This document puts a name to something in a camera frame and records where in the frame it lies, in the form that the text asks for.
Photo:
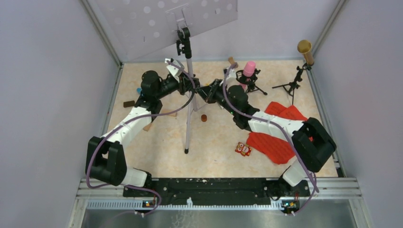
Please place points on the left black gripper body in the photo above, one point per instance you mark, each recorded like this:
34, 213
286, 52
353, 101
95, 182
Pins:
182, 88

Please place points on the dark brown wooden block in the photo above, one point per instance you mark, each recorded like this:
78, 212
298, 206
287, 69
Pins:
129, 104

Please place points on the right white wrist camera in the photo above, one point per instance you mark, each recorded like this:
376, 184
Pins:
231, 76

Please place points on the lilac music stand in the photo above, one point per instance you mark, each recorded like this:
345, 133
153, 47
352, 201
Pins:
136, 28

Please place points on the tan wooden block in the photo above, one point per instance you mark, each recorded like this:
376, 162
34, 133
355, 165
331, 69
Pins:
233, 62

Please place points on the brown wooden cylinder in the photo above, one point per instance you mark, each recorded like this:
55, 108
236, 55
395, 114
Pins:
204, 118

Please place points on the pink microphone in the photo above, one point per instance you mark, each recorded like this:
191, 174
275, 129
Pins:
248, 72

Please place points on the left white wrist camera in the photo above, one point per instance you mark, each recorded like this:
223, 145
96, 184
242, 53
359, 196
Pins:
174, 66

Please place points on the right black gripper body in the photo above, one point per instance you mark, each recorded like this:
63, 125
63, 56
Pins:
217, 94

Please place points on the red owl toy block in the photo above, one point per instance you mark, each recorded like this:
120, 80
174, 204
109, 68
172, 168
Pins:
243, 149

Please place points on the beige wooden peg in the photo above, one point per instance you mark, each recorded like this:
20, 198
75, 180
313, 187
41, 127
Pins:
148, 127
170, 113

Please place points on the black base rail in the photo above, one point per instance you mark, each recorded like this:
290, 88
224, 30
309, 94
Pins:
219, 191

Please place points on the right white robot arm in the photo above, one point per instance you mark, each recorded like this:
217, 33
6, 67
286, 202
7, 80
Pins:
309, 140

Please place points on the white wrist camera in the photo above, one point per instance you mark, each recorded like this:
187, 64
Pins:
174, 66
231, 76

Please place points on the black tall microphone tripod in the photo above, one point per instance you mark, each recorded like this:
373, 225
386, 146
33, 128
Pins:
292, 86

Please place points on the gold microphone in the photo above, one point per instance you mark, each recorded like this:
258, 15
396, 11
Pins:
304, 47

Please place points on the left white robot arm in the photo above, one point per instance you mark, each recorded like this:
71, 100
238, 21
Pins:
105, 160

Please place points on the red sheet music page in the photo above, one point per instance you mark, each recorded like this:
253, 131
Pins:
277, 150
292, 113

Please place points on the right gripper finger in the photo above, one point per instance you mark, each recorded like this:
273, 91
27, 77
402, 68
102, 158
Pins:
207, 88
203, 93

